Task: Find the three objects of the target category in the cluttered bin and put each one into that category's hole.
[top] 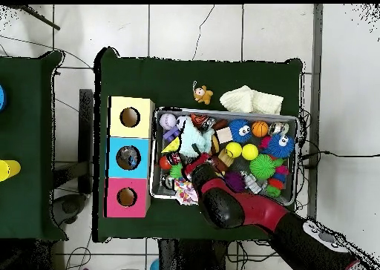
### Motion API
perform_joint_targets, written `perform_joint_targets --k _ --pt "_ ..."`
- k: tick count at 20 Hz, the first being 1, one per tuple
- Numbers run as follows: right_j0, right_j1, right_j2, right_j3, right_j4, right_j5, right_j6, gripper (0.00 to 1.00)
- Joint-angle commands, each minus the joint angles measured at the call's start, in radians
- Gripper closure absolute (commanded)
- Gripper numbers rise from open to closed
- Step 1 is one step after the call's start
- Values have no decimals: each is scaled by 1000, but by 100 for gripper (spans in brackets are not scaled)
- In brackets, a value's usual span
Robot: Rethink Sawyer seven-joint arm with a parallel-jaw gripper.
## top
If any mint green cloth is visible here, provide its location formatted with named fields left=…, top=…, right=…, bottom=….
left=179, top=119, right=215, bottom=158

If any colourful dotted paper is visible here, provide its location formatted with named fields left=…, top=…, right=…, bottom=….
left=174, top=179, right=199, bottom=206

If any cream knitted cloth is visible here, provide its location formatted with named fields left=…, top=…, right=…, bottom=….
left=219, top=85, right=284, bottom=115

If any wooden box with three holes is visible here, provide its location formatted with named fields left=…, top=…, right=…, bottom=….
left=102, top=96, right=156, bottom=219

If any shallow mesh bin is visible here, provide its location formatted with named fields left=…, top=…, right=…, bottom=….
left=149, top=107, right=300, bottom=206

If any yellow cheese wedge toy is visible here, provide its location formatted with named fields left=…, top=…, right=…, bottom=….
left=160, top=136, right=182, bottom=154

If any wooden cube block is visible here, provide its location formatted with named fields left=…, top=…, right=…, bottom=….
left=214, top=126, right=234, bottom=144

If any yellow tennis ball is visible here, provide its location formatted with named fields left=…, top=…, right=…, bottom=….
left=225, top=141, right=243, bottom=159

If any white baseball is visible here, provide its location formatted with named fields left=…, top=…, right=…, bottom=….
left=159, top=113, right=177, bottom=131

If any purple spiky toy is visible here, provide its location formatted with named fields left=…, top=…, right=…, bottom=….
left=223, top=171, right=246, bottom=193

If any small blue spiky puffer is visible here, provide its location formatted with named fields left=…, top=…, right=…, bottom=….
left=228, top=119, right=252, bottom=143

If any plain yellow ball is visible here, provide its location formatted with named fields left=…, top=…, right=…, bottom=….
left=241, top=143, right=259, bottom=161

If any brown plush monkey toy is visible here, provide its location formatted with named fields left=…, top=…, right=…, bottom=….
left=191, top=80, right=214, bottom=105

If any small crushed clear bottle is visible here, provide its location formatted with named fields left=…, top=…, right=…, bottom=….
left=240, top=171, right=266, bottom=195

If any orange toy basketball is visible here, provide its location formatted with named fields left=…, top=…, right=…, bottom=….
left=251, top=120, right=269, bottom=138

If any green spiky puffer toy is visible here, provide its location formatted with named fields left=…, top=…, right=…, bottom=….
left=249, top=154, right=277, bottom=180

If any blue spiky puffer toy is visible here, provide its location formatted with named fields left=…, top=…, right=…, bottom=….
left=262, top=133, right=295, bottom=159

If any grey round base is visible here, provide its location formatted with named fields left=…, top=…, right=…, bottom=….
left=51, top=193, right=88, bottom=225

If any dark green side table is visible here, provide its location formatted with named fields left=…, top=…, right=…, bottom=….
left=0, top=50, right=69, bottom=242

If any yellow cylinder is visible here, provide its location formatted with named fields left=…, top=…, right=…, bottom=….
left=0, top=159, right=22, bottom=182

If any dark rod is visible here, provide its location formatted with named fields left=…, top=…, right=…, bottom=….
left=11, top=4, right=62, bottom=31

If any thin dark cable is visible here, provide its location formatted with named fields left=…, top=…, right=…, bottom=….
left=191, top=4, right=215, bottom=61

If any black power cable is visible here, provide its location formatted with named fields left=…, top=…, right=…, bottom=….
left=299, top=149, right=380, bottom=170

